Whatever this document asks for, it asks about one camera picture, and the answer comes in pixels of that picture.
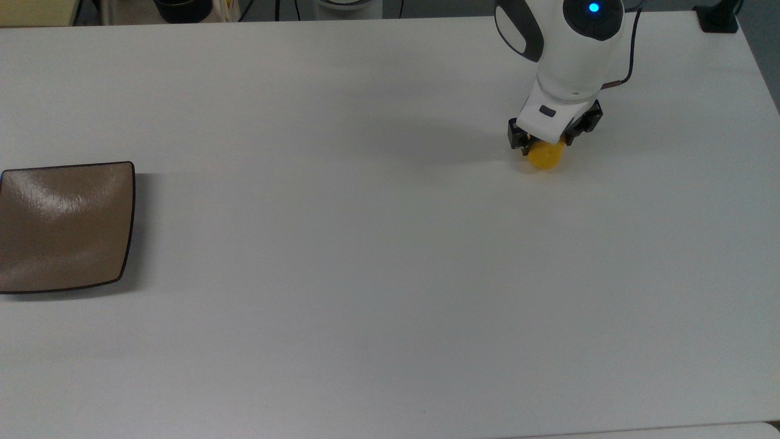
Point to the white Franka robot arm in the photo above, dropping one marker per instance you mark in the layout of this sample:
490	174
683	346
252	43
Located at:
579	55

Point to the black camera stand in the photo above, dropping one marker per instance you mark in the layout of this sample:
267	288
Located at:
719	18

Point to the brown square ceramic plate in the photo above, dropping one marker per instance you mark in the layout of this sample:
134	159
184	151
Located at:
61	225

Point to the black round pot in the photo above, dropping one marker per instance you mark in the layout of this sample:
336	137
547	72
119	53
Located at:
183	9

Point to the wooden desk surface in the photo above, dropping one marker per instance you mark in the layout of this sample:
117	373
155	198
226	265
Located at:
36	11

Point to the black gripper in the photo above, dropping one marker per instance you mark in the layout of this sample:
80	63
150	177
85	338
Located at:
592	113

